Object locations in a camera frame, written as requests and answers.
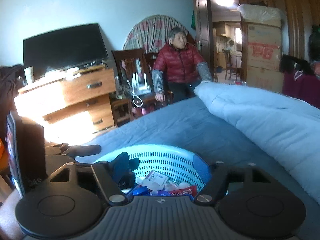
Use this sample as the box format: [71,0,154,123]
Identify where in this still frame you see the turquoise plastic basket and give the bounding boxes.
[97,144,212,191]

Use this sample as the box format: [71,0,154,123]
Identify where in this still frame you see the wooden drawer dresser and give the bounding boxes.
[14,65,116,145]

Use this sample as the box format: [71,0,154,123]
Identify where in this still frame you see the blue bed sheet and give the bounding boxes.
[76,97,319,239]

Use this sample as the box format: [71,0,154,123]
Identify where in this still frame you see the dark wooden chair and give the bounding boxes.
[112,49,158,118]

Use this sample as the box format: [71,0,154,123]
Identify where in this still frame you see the seated person red jacket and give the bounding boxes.
[151,27,213,103]

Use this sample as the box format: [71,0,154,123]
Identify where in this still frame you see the black flat television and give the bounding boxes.
[23,23,108,80]

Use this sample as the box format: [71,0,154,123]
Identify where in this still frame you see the white paper cup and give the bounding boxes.
[24,67,34,85]

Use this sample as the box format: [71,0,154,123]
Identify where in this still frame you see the light blue duvet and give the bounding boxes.
[194,81,319,201]

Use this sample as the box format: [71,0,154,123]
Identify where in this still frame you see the pile of clothes bags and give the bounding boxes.
[280,24,320,108]

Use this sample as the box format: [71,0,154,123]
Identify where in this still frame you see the stacked cardboard boxes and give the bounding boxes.
[238,4,284,93]

